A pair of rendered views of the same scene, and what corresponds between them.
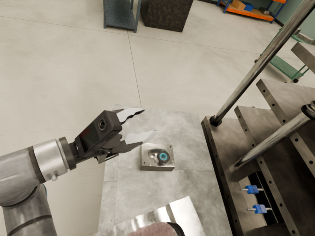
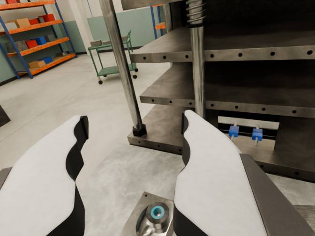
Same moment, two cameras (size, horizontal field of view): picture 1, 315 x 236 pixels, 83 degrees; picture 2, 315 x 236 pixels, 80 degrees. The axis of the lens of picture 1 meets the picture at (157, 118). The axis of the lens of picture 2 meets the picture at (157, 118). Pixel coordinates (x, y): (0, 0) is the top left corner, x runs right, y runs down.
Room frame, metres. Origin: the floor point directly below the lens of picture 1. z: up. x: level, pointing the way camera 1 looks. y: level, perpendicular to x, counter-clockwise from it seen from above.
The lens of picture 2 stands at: (0.20, 0.07, 1.52)
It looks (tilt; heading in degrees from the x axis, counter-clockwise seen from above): 32 degrees down; 322
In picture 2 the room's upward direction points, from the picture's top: 11 degrees counter-clockwise
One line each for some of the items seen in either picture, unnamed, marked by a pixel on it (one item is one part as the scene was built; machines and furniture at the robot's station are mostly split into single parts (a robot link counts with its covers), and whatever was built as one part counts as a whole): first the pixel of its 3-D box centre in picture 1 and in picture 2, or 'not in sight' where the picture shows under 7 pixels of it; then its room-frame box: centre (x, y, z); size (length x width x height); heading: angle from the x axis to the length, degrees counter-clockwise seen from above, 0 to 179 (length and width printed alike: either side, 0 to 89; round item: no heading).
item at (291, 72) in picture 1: (292, 54); (115, 57); (4.30, -2.21, 0.50); 0.98 x 0.55 x 1.01; 48
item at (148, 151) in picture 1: (156, 157); (150, 225); (0.56, -0.08, 0.83); 0.20 x 0.15 x 0.07; 111
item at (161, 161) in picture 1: (162, 158); (158, 214); (0.54, -0.11, 0.89); 0.08 x 0.08 x 0.04
